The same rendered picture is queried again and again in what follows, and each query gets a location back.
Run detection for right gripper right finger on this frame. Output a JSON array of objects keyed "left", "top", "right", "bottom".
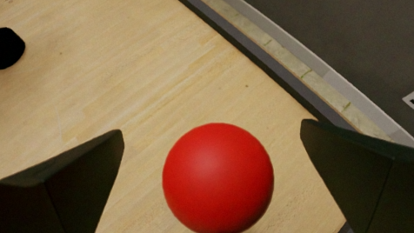
[{"left": 299, "top": 118, "right": 414, "bottom": 233}]

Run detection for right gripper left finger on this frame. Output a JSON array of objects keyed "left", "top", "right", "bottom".
[{"left": 0, "top": 130, "right": 124, "bottom": 233}]

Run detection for red ball on black stand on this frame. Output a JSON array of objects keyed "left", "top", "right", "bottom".
[{"left": 162, "top": 123, "right": 275, "bottom": 233}]

